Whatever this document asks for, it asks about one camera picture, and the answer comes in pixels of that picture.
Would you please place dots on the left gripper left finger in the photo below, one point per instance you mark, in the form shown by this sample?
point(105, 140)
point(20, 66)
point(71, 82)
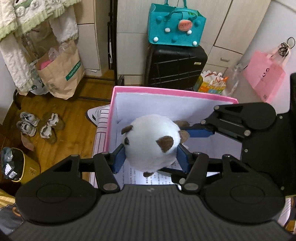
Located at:
point(106, 166)

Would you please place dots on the light wooden cabinet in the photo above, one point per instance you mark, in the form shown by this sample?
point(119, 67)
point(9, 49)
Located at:
point(92, 18)

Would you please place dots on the brown paper bag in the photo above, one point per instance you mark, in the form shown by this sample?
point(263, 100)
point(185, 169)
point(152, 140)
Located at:
point(61, 70)

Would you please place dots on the pink cardboard storage box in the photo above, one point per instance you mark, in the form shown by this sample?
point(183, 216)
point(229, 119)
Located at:
point(131, 102)

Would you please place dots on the beige three-door wardrobe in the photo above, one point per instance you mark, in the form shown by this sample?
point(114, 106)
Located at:
point(223, 29)

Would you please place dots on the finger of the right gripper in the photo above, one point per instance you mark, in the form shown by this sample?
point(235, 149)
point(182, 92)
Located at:
point(208, 127)

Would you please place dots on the pink hanging shopping bag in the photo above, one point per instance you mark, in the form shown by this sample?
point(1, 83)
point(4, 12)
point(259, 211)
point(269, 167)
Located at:
point(265, 71)

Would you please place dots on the white brown plush ball toy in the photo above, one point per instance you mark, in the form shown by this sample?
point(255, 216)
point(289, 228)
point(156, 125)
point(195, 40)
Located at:
point(151, 142)

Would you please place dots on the striped table cloth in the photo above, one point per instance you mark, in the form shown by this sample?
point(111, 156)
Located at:
point(99, 117)

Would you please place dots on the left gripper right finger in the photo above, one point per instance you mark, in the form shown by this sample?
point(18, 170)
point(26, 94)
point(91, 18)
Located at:
point(194, 165)

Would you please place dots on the yellow waste bin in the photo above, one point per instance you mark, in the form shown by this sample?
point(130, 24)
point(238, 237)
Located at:
point(17, 167)

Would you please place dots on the teal felt handbag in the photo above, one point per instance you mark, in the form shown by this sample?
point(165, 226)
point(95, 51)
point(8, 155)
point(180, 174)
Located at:
point(170, 25)

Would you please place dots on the brown white slipper pair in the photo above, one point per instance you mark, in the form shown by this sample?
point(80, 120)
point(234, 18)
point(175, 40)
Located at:
point(51, 123)

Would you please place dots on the cream fluffy cardigan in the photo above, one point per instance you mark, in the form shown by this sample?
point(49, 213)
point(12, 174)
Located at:
point(28, 30)

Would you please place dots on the black suitcase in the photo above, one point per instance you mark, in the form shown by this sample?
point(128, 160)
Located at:
point(174, 67)

